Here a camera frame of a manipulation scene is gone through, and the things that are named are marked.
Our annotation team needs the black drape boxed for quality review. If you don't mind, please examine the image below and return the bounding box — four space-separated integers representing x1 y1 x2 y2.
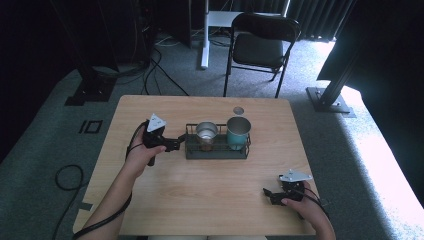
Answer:
316 0 424 204

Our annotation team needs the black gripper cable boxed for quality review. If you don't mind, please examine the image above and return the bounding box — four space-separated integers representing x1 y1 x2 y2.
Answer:
301 187 331 221
72 120 149 240

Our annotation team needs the black looped floor cable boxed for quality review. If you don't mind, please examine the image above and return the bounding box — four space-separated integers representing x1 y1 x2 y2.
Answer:
51 164 88 240

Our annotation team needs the black wire basket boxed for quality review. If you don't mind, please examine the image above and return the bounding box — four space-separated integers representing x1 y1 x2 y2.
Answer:
184 123 252 161

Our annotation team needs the black stand with square base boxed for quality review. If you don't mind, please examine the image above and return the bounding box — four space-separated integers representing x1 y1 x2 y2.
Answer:
49 0 118 107

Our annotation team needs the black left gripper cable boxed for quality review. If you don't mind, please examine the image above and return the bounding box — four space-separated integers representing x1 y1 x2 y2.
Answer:
72 120 149 240

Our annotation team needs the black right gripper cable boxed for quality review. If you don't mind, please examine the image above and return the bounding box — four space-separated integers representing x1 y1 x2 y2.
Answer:
301 187 331 221

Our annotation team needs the brown metal cup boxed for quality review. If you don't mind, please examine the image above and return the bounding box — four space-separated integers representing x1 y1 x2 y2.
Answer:
195 121 220 151

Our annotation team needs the person's right hand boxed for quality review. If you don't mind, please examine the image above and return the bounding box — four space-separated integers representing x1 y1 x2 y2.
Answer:
281 180 330 224

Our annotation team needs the black metal stand with bolted base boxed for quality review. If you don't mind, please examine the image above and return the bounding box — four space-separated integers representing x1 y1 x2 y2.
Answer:
305 49 359 119

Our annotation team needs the black folding chair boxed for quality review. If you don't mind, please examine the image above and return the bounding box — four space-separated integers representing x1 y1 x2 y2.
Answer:
222 12 302 99

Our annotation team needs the teal metal cup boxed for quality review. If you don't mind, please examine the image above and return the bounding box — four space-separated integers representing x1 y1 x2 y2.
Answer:
226 116 253 152

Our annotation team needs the person's left hand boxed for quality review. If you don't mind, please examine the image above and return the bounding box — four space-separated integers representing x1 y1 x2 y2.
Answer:
124 128 167 179

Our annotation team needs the bundle of black floor cables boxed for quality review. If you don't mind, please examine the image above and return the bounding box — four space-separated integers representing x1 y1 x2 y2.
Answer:
93 31 192 98

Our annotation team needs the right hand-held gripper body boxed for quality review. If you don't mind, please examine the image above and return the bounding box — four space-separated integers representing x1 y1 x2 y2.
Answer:
279 169 313 202

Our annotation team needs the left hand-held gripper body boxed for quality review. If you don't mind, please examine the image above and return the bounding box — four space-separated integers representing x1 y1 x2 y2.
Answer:
143 113 171 150

